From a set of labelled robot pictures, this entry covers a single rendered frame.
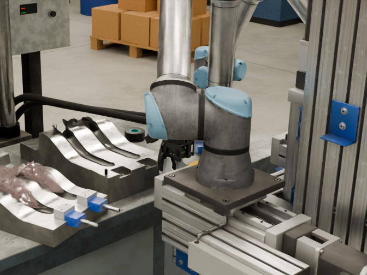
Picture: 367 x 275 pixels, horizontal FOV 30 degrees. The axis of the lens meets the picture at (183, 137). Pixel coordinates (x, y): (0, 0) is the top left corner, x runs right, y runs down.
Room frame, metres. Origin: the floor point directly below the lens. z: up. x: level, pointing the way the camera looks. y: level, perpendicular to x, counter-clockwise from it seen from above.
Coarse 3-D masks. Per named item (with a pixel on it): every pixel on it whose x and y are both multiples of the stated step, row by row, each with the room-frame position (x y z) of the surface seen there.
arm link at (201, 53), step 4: (200, 48) 2.36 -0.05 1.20; (204, 48) 2.36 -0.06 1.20; (208, 48) 2.36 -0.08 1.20; (196, 52) 2.35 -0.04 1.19; (200, 52) 2.33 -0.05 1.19; (204, 52) 2.33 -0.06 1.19; (208, 52) 2.33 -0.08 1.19; (196, 56) 2.34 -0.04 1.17; (200, 56) 2.33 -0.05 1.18; (204, 56) 2.33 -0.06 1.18; (196, 60) 2.34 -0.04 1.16; (200, 60) 2.33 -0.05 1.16; (204, 60) 2.33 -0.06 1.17; (196, 64) 2.34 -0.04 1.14; (200, 64) 2.33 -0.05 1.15; (196, 68) 2.34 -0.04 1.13
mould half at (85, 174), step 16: (80, 128) 2.23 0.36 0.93; (112, 128) 2.28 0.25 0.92; (32, 144) 2.25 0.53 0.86; (48, 144) 2.14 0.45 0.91; (64, 144) 2.13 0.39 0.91; (96, 144) 2.18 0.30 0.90; (128, 144) 2.22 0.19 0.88; (32, 160) 2.21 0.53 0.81; (48, 160) 2.14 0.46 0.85; (64, 160) 2.07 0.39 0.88; (80, 160) 2.06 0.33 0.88; (112, 160) 2.06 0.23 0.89; (128, 160) 2.06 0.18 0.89; (64, 176) 2.08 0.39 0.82; (80, 176) 2.01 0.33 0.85; (96, 176) 1.95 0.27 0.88; (112, 176) 1.93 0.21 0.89; (128, 176) 1.97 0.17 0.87; (144, 176) 2.02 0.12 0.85; (112, 192) 1.92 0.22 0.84; (128, 192) 1.97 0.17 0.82
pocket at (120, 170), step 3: (117, 168) 2.00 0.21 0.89; (120, 168) 2.01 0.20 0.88; (123, 168) 2.01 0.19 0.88; (126, 168) 2.00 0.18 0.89; (114, 171) 1.99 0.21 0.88; (117, 171) 2.00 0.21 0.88; (120, 171) 2.01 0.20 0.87; (123, 171) 2.01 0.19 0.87; (126, 171) 2.00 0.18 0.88; (129, 171) 1.99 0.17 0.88; (120, 174) 2.01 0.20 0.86; (123, 174) 2.01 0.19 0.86; (126, 174) 2.00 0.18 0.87; (129, 174) 1.98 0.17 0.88; (120, 177) 1.95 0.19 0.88
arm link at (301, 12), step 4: (288, 0) 2.17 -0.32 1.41; (292, 0) 2.16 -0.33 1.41; (296, 0) 2.15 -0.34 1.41; (300, 0) 2.14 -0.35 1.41; (304, 0) 2.13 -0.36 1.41; (292, 4) 2.16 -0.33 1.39; (296, 4) 2.15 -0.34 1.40; (300, 4) 2.14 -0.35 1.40; (304, 4) 2.13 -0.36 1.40; (296, 8) 2.15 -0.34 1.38; (300, 8) 2.14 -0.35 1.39; (304, 8) 2.13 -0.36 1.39; (296, 12) 2.16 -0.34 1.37; (300, 12) 2.14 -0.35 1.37; (304, 12) 2.13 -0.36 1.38; (300, 16) 2.15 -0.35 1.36; (304, 16) 2.13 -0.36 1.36; (304, 20) 2.14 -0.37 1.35
